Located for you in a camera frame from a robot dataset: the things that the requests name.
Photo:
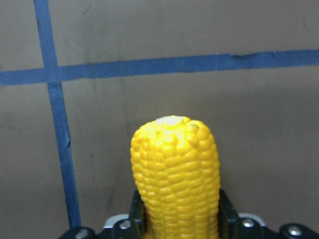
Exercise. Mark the yellow corn cob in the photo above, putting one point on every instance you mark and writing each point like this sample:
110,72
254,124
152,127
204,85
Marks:
176,169

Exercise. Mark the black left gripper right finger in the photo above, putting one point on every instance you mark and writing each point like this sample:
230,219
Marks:
227,216

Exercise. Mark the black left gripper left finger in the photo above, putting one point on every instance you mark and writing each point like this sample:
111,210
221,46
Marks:
137,216

